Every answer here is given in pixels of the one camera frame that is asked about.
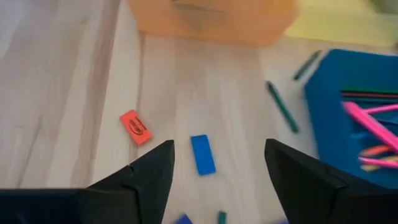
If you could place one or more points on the black pens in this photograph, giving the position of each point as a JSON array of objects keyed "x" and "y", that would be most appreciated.
[{"x": 307, "y": 65}]

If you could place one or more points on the dark green crayon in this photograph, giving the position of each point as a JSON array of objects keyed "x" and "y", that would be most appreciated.
[
  {"x": 222, "y": 218},
  {"x": 283, "y": 107}
]

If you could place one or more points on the yellow plastic bin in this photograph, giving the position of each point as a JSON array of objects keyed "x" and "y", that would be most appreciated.
[{"x": 335, "y": 21}]

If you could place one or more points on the blue eraser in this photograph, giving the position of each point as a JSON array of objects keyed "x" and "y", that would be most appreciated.
[{"x": 202, "y": 154}]

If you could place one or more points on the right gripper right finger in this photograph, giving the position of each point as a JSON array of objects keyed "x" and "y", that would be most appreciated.
[{"x": 311, "y": 199}]

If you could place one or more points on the blue plastic bin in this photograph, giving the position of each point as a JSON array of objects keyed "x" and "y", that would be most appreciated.
[{"x": 326, "y": 130}]

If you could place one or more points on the dark green pencil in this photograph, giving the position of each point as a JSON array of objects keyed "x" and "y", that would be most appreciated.
[{"x": 370, "y": 91}]

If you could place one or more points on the orange eraser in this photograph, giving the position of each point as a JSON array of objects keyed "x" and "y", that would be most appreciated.
[{"x": 136, "y": 127}]

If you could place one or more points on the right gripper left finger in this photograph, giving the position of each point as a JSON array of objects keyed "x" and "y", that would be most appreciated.
[{"x": 146, "y": 193}]

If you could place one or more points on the orange plastic bin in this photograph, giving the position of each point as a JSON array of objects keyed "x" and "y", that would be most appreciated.
[{"x": 217, "y": 21}]

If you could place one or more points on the red pencil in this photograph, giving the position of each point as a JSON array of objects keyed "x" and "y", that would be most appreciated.
[{"x": 370, "y": 95}]

